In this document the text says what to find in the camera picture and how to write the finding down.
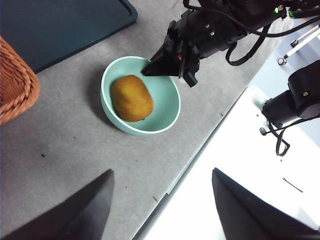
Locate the black right arm base cable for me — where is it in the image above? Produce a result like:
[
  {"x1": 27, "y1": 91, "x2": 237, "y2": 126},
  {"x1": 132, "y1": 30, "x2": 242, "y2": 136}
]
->
[{"x1": 259, "y1": 119, "x2": 291, "y2": 157}]

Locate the black rectangular tray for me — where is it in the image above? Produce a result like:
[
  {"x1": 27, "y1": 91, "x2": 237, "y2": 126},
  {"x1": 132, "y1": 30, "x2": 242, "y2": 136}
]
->
[{"x1": 0, "y1": 0, "x2": 139, "y2": 74}]

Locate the white stand rod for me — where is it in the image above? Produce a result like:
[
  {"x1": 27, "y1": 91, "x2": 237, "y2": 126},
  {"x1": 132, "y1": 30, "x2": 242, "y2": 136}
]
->
[
  {"x1": 289, "y1": 24, "x2": 320, "y2": 48},
  {"x1": 277, "y1": 31, "x2": 320, "y2": 66}
]

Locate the brown wicker basket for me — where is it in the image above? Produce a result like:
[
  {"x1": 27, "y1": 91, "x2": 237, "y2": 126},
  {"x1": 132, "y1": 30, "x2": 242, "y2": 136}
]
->
[{"x1": 0, "y1": 35, "x2": 41, "y2": 126}]

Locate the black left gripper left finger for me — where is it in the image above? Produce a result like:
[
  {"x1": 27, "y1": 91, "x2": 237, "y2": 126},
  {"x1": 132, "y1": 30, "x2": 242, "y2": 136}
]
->
[{"x1": 0, "y1": 169, "x2": 115, "y2": 240}]

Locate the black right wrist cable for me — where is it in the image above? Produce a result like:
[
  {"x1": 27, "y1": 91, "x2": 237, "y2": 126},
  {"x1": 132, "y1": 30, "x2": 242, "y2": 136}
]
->
[{"x1": 224, "y1": 14, "x2": 320, "y2": 67}]

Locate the thin black cable tie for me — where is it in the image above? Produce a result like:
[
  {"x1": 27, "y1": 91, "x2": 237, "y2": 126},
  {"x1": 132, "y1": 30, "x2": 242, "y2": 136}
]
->
[{"x1": 282, "y1": 176, "x2": 304, "y2": 193}]

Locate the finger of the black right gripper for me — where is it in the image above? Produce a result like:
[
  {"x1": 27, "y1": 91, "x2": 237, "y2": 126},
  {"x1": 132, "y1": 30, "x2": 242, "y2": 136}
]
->
[
  {"x1": 145, "y1": 37, "x2": 175, "y2": 67},
  {"x1": 141, "y1": 56, "x2": 181, "y2": 77}
]

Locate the teal ceramic bowl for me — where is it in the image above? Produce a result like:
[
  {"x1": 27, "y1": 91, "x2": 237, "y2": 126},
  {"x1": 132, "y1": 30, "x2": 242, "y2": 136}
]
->
[{"x1": 100, "y1": 55, "x2": 181, "y2": 136}]

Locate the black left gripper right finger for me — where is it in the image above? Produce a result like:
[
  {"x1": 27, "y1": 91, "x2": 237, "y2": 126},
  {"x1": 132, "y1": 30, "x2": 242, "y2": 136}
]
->
[{"x1": 212, "y1": 167, "x2": 320, "y2": 240}]

